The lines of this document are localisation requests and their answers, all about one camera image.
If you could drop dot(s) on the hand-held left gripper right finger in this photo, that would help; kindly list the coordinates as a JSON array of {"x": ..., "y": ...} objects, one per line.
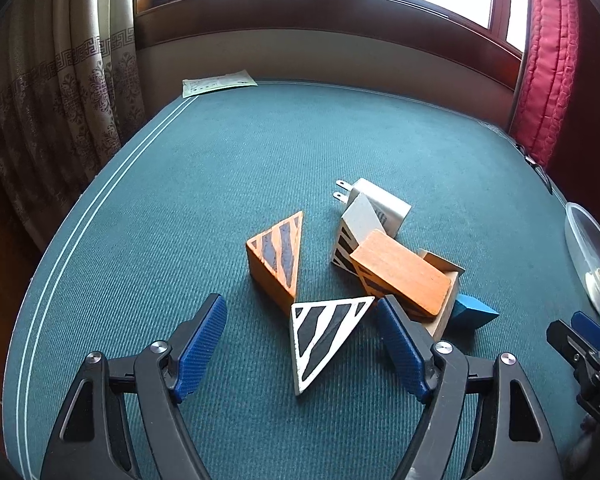
[{"x": 400, "y": 350}]

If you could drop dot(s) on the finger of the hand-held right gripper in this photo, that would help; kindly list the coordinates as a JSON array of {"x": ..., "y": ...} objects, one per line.
[{"x": 590, "y": 330}]

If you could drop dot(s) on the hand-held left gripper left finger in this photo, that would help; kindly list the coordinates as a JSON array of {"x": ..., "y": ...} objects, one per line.
[{"x": 200, "y": 345}]

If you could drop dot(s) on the orange rectangular wooden block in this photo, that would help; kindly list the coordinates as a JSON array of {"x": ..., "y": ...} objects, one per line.
[{"x": 405, "y": 275}]

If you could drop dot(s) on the white striped triangular block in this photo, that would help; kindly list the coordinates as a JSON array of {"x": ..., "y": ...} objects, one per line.
[{"x": 320, "y": 335}]

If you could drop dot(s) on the white striped wedge block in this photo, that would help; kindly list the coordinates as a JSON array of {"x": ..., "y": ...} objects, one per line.
[{"x": 360, "y": 220}]

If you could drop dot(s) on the white wall charger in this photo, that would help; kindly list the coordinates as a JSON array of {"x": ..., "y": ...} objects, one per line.
[{"x": 382, "y": 202}]

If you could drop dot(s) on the clear plastic container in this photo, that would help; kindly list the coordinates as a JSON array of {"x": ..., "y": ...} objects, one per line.
[{"x": 587, "y": 250}]

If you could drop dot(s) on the blue wooden block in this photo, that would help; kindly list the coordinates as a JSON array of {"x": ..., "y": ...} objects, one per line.
[{"x": 472, "y": 310}]

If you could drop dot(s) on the beige wooden block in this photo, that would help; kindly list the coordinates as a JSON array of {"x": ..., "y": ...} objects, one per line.
[{"x": 445, "y": 262}]

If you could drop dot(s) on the orange striped triangular block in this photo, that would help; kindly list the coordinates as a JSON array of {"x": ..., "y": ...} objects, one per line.
[{"x": 275, "y": 260}]

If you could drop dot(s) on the green table cover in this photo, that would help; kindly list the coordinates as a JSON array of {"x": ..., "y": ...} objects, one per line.
[{"x": 230, "y": 160}]

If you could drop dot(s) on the printed paper sheet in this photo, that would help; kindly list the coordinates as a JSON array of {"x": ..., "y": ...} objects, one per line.
[{"x": 215, "y": 82}]

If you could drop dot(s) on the red quilted cloth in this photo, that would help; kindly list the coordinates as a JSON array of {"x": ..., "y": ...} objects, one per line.
[{"x": 550, "y": 60}]

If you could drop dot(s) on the beige patterned curtain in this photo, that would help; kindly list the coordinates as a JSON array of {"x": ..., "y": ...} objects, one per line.
[{"x": 55, "y": 85}]

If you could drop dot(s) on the brown window frame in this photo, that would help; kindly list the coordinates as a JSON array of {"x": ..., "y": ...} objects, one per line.
[{"x": 260, "y": 10}]

